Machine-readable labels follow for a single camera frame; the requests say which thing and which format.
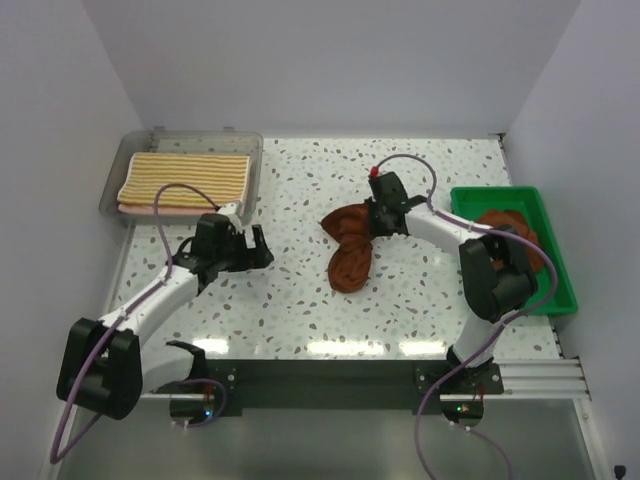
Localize brown microfibre towel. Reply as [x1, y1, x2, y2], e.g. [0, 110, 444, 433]
[320, 203, 373, 294]

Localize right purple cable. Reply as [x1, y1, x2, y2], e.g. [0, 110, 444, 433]
[369, 153, 559, 480]

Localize brown crumpled towel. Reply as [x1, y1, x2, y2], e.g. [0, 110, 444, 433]
[474, 207, 543, 274]

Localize clear grey plastic bin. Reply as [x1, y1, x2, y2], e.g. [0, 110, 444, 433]
[99, 127, 264, 225]

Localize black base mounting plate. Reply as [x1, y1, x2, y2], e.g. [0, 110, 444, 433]
[148, 358, 506, 417]

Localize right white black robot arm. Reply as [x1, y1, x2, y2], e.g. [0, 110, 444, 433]
[366, 167, 538, 393]

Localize aluminium rail frame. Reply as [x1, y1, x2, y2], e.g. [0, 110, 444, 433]
[39, 319, 601, 480]

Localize green plastic tray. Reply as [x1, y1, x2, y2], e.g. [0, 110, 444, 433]
[450, 186, 578, 316]

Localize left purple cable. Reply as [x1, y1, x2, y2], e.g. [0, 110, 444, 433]
[49, 182, 231, 465]

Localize folded pink towel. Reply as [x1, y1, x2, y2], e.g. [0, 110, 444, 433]
[118, 204, 221, 217]

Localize yellow white striped towel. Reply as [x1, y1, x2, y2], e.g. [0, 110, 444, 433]
[117, 152, 250, 209]

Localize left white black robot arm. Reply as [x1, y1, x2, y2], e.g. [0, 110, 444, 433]
[56, 213, 274, 420]

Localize purple cable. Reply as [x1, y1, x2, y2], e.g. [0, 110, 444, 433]
[49, 182, 231, 465]
[369, 153, 559, 480]

